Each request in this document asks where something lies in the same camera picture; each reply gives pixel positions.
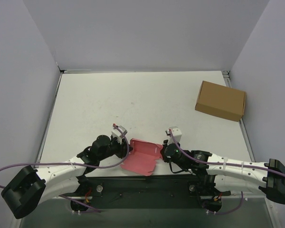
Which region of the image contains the pink paper box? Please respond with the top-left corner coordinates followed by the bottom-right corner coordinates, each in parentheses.
top-left (121, 138), bottom-right (163, 176)

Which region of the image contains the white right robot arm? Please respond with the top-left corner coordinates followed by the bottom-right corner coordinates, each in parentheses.
top-left (161, 139), bottom-right (285, 205)

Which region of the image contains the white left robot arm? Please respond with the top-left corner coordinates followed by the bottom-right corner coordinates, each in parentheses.
top-left (1, 135), bottom-right (132, 219)

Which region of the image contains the brown cardboard box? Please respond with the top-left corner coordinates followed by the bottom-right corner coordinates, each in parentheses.
top-left (195, 81), bottom-right (246, 122)

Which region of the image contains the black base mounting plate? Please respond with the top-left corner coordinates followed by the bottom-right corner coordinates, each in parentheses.
top-left (66, 174), bottom-right (231, 210)

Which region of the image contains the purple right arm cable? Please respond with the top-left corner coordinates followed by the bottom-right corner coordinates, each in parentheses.
top-left (168, 130), bottom-right (285, 181)

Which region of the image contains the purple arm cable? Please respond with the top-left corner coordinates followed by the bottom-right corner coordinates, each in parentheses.
top-left (0, 124), bottom-right (130, 190)
top-left (168, 130), bottom-right (285, 181)

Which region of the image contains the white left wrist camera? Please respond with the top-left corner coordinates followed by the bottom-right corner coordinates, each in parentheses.
top-left (111, 124), bottom-right (127, 144)

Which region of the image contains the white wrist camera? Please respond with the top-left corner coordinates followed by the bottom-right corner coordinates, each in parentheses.
top-left (165, 126), bottom-right (182, 145)
top-left (111, 124), bottom-right (127, 144)

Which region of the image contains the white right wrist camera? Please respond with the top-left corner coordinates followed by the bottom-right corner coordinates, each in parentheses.
top-left (165, 126), bottom-right (182, 145)

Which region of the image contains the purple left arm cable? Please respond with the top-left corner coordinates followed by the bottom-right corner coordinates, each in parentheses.
top-left (0, 124), bottom-right (130, 190)

